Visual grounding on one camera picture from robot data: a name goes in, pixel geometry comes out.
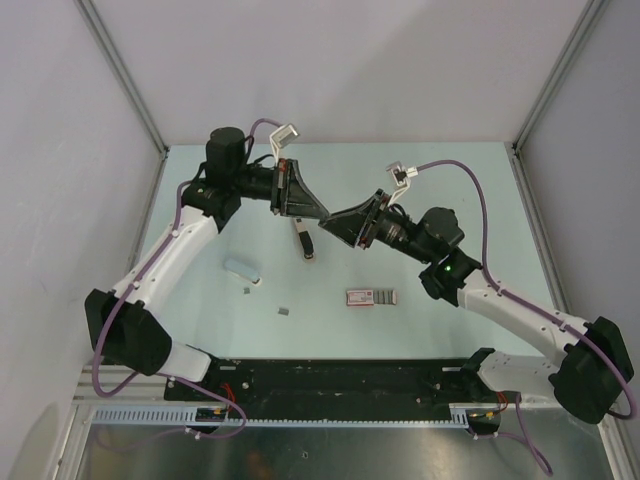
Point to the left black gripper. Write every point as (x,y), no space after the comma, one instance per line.
(299,201)

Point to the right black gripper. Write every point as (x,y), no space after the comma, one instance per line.
(349,225)

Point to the red white staple box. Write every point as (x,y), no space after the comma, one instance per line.
(371,297)

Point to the light blue stapler cover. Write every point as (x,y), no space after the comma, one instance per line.
(243,271)

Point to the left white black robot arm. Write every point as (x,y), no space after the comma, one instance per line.
(123,322)

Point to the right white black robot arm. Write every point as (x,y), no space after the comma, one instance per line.
(464,282)

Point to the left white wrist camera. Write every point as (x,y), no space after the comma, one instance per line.
(281,137)

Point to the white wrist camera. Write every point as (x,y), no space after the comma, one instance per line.
(281,137)
(401,177)

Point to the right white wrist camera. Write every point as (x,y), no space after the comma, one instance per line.
(401,177)

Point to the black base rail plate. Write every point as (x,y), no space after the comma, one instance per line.
(341,389)

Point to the left aluminium corner post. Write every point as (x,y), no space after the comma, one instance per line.
(104,40)

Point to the aluminium corner post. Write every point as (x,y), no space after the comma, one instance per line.
(104,40)
(575,44)

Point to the grey slotted cable duct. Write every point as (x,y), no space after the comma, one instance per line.
(456,417)

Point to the right aluminium corner post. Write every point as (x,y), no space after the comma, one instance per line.
(575,44)

